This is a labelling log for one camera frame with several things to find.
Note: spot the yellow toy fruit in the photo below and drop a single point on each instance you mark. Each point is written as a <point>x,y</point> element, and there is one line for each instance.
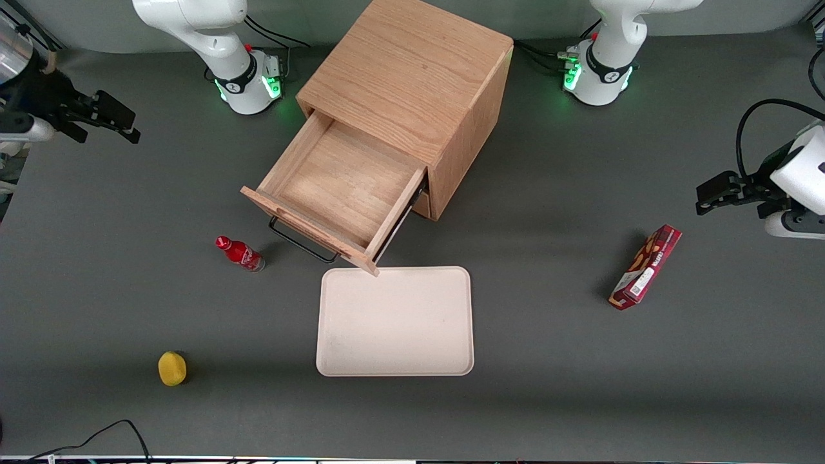
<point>172,368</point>

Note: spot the red snack box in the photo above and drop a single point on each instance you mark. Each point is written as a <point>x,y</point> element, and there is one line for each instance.
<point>646,267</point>

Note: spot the wooden two-drawer cabinet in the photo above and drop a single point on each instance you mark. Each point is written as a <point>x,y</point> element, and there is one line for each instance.
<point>412,71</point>

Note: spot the small red soda bottle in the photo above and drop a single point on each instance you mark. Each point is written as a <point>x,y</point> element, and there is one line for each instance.
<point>240,253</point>

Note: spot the grey metal frame bar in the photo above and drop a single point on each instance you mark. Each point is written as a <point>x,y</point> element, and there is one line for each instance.
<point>813,24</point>
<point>45,37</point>

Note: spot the beige plastic object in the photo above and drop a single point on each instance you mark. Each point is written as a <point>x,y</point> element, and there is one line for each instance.
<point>9,171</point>

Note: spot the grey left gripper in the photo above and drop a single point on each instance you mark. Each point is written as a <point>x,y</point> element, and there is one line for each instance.
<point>761,187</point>

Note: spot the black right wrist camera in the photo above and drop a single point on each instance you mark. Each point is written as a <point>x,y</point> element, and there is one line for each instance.
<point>32,96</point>

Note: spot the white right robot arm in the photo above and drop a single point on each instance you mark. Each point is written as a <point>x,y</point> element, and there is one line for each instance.
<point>213,45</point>

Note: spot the beige rectangular plastic tray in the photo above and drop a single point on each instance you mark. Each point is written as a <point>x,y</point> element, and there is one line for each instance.
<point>394,321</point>

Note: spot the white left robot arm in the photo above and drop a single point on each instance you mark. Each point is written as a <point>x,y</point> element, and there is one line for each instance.
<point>606,77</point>

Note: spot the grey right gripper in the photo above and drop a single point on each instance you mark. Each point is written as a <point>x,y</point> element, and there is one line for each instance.
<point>40,95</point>

